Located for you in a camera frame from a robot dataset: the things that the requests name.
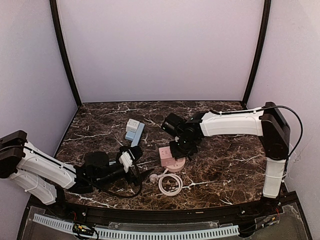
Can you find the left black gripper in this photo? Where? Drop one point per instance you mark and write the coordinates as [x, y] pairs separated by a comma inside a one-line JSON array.
[[133, 165]]

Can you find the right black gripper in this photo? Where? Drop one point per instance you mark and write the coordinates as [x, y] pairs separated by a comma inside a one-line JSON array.
[[184, 151]]

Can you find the pink round power strip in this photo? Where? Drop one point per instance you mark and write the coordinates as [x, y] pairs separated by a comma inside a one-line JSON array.
[[178, 165]]

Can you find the pink cube socket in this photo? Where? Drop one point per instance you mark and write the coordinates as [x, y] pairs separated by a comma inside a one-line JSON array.
[[166, 158]]

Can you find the blue cube plug adapter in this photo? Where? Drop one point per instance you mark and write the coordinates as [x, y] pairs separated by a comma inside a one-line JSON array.
[[130, 136]]

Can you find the blue power strip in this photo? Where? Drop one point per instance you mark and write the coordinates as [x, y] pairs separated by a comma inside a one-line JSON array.
[[138, 135]]

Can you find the white cube socket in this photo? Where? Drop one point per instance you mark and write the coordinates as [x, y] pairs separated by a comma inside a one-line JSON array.
[[132, 125]]

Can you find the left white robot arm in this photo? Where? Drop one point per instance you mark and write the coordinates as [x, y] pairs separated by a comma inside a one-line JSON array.
[[47, 178]]

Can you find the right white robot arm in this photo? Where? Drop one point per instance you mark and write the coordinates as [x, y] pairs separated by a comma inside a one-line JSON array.
[[266, 123]]

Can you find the small circuit board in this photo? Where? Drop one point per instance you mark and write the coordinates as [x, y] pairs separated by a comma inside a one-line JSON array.
[[81, 229]]

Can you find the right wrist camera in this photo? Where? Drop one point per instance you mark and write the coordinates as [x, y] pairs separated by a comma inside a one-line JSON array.
[[173, 125]]

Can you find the black front table rail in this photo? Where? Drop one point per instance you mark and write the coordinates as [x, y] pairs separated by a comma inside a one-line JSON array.
[[239, 213]]

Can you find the grey slotted cable duct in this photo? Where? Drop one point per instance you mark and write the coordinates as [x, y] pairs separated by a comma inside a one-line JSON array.
[[123, 231]]

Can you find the right black frame post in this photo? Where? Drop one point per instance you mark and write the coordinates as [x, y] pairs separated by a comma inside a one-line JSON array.
[[258, 52]]

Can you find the black frame post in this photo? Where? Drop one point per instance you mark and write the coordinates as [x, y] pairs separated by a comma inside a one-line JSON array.
[[63, 52], [258, 52]]

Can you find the left black frame post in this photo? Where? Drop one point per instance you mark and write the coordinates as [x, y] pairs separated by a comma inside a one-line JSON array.
[[63, 52]]

